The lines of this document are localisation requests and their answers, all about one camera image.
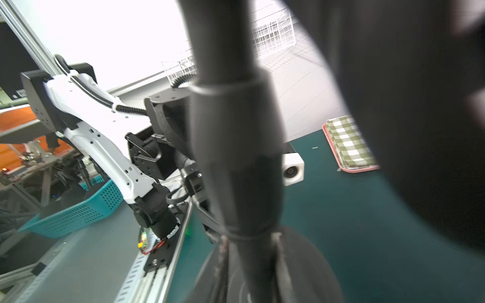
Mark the white wire basket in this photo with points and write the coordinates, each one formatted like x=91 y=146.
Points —
x=272 y=30

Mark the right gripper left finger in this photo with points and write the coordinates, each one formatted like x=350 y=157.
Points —
x=212 y=282

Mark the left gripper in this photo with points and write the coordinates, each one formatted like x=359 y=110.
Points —
x=164 y=146

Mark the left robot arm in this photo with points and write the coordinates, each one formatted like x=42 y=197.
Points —
x=92 y=120

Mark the black round stand base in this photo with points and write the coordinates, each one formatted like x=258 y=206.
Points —
x=315 y=279

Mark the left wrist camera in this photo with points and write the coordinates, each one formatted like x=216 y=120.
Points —
x=292 y=169

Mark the teal plastic crate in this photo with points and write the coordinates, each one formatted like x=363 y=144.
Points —
x=100 y=205

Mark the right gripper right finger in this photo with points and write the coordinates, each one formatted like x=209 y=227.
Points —
x=285 y=266

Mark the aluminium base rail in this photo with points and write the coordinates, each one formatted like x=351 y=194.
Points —
x=150 y=277

